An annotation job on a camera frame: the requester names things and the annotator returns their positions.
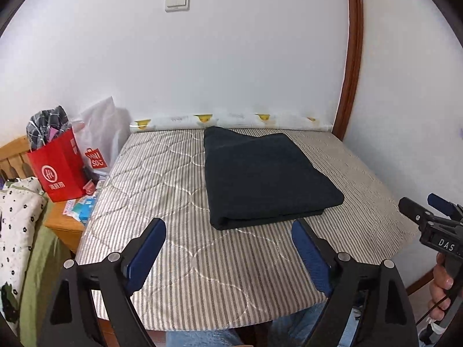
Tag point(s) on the person's right hand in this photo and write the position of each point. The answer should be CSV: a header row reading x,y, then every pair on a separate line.
x,y
439,289

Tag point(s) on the brown wooden door frame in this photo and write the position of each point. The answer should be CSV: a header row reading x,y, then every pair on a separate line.
x,y
352,43

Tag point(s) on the wooden nightstand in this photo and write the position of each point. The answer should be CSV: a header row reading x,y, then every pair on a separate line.
x,y
63,226

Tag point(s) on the red paper bag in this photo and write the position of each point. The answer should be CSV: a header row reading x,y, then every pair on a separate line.
x,y
54,173

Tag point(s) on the white plastic bag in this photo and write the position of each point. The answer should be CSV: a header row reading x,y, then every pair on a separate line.
x,y
105,126

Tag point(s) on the black sweatshirt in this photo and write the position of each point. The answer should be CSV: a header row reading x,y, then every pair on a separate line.
x,y
260,177

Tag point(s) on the brown wooden baseboard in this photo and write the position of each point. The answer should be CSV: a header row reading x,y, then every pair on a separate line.
x,y
419,286

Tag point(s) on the pink cloth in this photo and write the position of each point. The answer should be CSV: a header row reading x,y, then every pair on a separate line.
x,y
52,134

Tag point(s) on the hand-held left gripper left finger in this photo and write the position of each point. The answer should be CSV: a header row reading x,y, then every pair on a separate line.
x,y
144,256

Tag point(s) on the green blanket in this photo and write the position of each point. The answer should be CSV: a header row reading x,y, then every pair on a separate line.
x,y
36,278

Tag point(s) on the person's blue jeans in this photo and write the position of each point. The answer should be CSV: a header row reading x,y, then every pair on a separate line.
x,y
202,339

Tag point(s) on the blue white packet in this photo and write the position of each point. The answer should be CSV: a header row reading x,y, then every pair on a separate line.
x,y
85,211

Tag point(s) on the wooden headboard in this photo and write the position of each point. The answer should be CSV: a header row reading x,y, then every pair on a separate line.
x,y
14,155

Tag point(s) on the grey plaid cloth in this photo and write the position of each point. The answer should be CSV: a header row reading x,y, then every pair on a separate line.
x,y
41,126

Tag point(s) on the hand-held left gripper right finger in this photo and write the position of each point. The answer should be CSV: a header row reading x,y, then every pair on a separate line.
x,y
313,256

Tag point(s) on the small red box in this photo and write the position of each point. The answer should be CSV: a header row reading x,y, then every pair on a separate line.
x,y
89,188

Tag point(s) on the striped quilted mattress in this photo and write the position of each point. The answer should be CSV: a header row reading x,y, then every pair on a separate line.
x,y
181,224

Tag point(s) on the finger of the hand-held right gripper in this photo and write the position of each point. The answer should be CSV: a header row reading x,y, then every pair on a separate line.
x,y
412,208
441,202

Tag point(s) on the white light switch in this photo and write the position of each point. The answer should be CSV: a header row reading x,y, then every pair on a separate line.
x,y
177,1

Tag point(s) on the white floral quilt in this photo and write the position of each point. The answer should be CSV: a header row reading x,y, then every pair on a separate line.
x,y
16,224

